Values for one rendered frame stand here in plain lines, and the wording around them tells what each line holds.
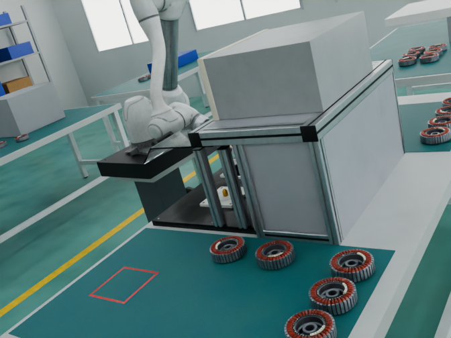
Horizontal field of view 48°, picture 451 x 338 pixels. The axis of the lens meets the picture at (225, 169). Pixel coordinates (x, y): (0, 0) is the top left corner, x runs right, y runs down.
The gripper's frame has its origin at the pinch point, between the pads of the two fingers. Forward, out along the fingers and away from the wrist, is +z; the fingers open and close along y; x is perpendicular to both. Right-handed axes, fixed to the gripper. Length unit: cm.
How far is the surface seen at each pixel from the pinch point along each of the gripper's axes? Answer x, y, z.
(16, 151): -123, -28, -194
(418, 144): 30, -14, 66
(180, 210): -4, 50, 3
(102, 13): -204, -433, -493
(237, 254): 17, 74, 40
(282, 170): 42, 60, 40
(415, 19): 66, -45, 41
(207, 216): 4, 53, 17
